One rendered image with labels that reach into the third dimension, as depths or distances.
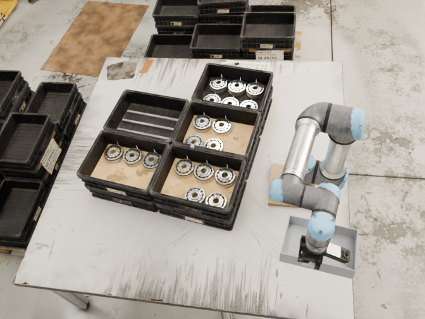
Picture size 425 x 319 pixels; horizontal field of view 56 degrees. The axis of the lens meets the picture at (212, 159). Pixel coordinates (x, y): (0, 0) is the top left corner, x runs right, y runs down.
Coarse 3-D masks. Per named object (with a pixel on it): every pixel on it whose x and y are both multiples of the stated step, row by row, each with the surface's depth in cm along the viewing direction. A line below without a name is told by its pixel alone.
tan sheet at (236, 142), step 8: (192, 120) 222; (192, 128) 218; (232, 128) 216; (240, 128) 215; (248, 128) 214; (200, 136) 215; (208, 136) 214; (216, 136) 214; (224, 136) 213; (232, 136) 213; (240, 136) 212; (248, 136) 212; (224, 144) 210; (232, 144) 210; (240, 144) 209; (232, 152) 207; (240, 152) 206
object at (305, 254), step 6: (300, 240) 135; (300, 246) 131; (306, 246) 130; (300, 252) 135; (306, 252) 134; (312, 252) 128; (300, 258) 138; (306, 258) 134; (312, 258) 133; (318, 258) 133
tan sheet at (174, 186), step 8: (176, 160) 208; (216, 168) 202; (168, 176) 203; (176, 176) 202; (192, 176) 201; (168, 184) 200; (176, 184) 199; (184, 184) 199; (192, 184) 198; (200, 184) 198; (208, 184) 198; (216, 184) 197; (168, 192) 197; (176, 192) 197; (184, 192) 196; (208, 192) 195; (224, 192) 194
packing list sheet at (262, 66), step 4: (228, 60) 264; (224, 64) 263; (240, 64) 261; (244, 64) 261; (248, 64) 260; (252, 64) 260; (256, 64) 260; (260, 64) 259; (264, 64) 259; (268, 64) 258; (252, 68) 258; (256, 68) 257; (260, 68) 257; (264, 68) 257; (268, 68) 256
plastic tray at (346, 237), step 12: (288, 228) 163; (300, 228) 163; (336, 228) 158; (348, 228) 156; (288, 240) 158; (336, 240) 158; (348, 240) 157; (288, 252) 154; (300, 264) 148; (324, 264) 144; (336, 264) 149; (348, 264) 149; (348, 276) 144
